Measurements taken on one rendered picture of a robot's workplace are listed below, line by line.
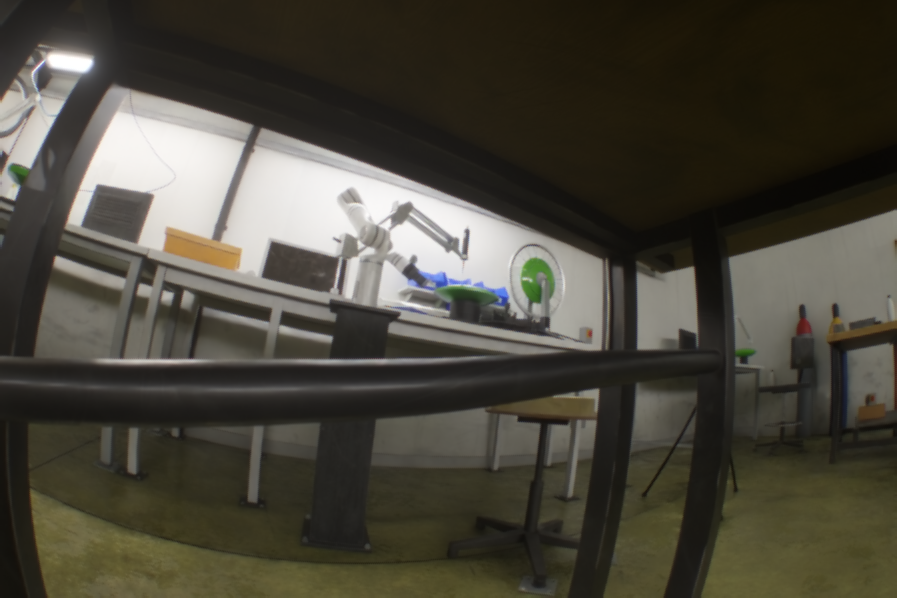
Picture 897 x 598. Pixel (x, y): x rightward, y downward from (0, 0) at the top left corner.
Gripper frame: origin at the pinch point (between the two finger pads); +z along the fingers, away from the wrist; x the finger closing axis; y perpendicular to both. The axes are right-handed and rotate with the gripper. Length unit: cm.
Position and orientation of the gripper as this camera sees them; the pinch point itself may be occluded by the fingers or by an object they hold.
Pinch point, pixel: (437, 288)
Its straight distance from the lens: 182.1
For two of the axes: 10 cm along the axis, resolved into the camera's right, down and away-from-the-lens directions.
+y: -6.6, 7.1, -2.2
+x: -0.2, -3.2, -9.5
